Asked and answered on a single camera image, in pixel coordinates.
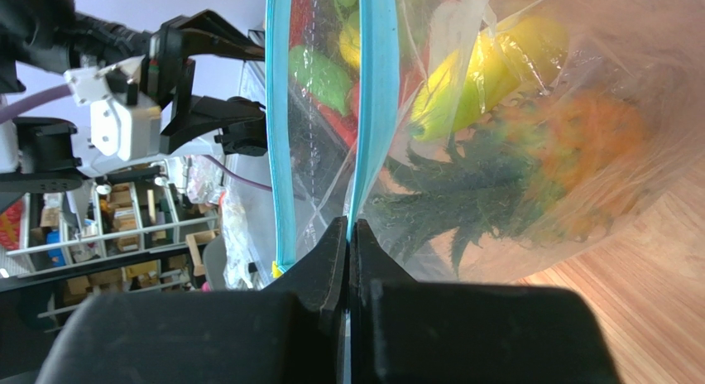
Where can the yellow toy corn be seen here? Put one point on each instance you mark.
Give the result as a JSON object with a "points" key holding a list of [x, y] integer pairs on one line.
{"points": [[526, 51]]}

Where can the yellow toy lemon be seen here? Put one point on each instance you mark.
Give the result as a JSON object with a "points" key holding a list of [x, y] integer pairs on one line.
{"points": [[349, 45]]}

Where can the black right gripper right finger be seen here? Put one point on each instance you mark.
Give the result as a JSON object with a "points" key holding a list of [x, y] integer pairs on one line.
{"points": [[409, 331]]}

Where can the clear zip top bag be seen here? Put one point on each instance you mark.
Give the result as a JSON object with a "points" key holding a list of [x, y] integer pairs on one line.
{"points": [[649, 53]]}

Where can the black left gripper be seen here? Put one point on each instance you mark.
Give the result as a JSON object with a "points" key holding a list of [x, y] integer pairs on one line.
{"points": [[169, 72]]}

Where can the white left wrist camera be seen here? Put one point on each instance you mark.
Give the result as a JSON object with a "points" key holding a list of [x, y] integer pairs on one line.
{"points": [[124, 122]]}

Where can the green toy cucumber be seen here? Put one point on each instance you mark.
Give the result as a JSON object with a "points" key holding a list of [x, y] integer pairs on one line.
{"points": [[327, 81]]}

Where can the orange toy pineapple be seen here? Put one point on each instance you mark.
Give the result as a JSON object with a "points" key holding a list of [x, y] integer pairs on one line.
{"points": [[541, 170]]}

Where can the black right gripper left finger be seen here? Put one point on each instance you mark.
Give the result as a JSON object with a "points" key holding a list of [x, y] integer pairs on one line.
{"points": [[284, 333]]}

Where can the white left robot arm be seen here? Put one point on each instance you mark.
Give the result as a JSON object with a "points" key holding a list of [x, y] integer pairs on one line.
{"points": [[45, 137]]}

